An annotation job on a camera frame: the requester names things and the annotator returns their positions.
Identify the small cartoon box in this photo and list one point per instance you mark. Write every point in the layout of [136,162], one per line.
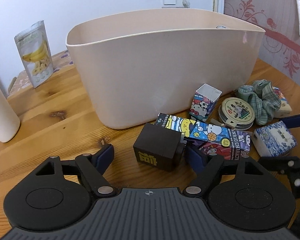
[202,106]

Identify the green checkered scrunchie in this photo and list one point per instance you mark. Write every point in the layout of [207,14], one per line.
[261,97]

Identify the blue white porcelain-pattern box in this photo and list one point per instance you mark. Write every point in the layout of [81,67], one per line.
[275,137]

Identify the dark cartoon pencil-lead box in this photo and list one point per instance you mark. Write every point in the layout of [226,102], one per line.
[236,147]

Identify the black cube box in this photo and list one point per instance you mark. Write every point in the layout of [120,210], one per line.
[156,150]

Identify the white power plug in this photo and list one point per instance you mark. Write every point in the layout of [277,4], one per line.
[185,3]

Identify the white box red blue print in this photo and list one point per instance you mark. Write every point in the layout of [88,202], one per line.
[285,105]

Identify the blue cartoon pencil-lead box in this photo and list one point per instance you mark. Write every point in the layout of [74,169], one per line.
[207,132]

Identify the banana chips snack bag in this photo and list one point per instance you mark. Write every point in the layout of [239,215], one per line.
[36,55]

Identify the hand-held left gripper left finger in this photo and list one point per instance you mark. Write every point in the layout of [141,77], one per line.
[105,155]

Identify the round metal ointment tin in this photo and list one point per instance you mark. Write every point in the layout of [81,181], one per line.
[237,110]

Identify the yellow cartoon pencil-lead box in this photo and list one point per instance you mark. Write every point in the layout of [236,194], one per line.
[176,123]

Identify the cream thermos bottle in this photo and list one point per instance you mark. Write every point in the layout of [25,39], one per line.
[2,110]

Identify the small beige clip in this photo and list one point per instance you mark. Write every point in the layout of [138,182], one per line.
[228,124]

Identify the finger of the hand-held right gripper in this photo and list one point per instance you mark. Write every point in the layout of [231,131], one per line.
[293,121]
[280,163]

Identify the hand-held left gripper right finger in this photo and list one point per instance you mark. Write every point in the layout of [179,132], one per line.
[196,158]

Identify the beige plastic storage bin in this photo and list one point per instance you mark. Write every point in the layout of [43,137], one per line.
[152,80]

